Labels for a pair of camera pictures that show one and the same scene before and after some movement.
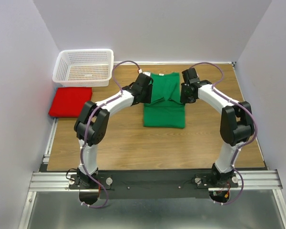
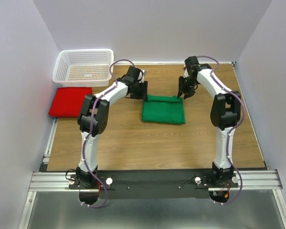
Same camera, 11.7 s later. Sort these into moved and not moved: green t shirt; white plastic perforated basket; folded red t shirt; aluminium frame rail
Moved: green t shirt
Not moved: folded red t shirt; white plastic perforated basket; aluminium frame rail
